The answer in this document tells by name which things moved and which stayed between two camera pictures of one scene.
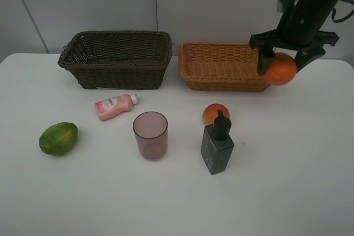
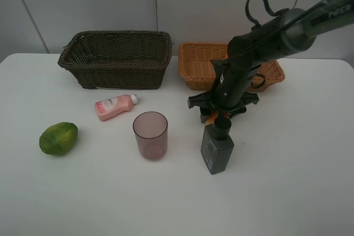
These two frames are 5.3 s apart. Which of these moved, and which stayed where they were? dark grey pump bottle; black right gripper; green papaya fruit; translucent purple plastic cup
Moved: black right gripper
Stayed: dark grey pump bottle; translucent purple plastic cup; green papaya fruit
